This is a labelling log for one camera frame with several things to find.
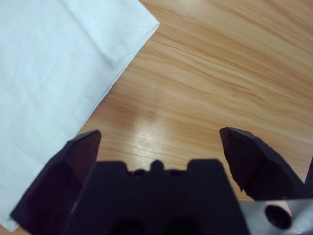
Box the white t-shirt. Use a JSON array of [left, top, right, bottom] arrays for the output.
[[0, 0, 161, 232]]

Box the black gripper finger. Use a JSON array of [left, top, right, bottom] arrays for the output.
[[9, 129, 102, 235], [219, 126, 313, 203]]

